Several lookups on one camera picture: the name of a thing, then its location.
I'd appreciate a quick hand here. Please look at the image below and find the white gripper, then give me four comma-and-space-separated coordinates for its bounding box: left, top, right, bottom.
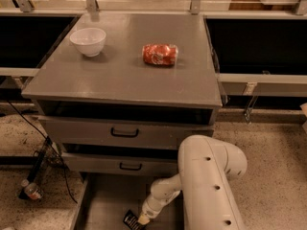
138, 196, 164, 225

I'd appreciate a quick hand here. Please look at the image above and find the black rxbar chocolate bar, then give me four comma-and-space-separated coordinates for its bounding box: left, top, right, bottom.
123, 210, 145, 230

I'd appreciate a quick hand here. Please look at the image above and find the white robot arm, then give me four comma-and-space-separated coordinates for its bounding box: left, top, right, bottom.
138, 135, 248, 230

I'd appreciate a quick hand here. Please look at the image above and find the grey open bottom drawer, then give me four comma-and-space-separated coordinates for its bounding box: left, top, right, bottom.
69, 173, 184, 230

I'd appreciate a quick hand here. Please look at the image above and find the grey middle drawer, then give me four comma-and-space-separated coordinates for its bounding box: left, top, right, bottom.
62, 152, 177, 176

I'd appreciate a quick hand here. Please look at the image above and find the grey top drawer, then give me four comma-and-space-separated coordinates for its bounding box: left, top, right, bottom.
39, 116, 213, 150

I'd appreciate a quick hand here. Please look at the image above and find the grey drawer cabinet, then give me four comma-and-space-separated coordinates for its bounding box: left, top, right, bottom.
22, 12, 222, 161

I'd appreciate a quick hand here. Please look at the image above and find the plastic bottle on floor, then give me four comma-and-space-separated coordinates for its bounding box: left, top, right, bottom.
21, 179, 43, 200

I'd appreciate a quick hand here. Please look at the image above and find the black stand on floor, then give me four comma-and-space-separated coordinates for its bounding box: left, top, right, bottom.
18, 137, 51, 199

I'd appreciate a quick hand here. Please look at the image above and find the crushed red soda can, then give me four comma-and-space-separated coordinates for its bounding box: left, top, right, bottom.
142, 44, 178, 66

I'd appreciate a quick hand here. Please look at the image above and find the white ceramic bowl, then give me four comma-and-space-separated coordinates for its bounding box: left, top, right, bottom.
69, 28, 106, 57

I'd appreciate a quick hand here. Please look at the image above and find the black middle drawer handle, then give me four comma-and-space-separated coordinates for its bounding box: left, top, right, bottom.
119, 162, 142, 172

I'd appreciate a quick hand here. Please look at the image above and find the black drawer handle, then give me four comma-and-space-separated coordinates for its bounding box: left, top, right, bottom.
110, 127, 139, 138
119, 162, 142, 172

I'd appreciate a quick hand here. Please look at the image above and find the black cable on floor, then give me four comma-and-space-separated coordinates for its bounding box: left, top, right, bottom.
0, 93, 79, 205

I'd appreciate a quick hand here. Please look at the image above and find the black top drawer handle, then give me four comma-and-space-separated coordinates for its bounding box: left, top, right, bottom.
110, 127, 139, 138

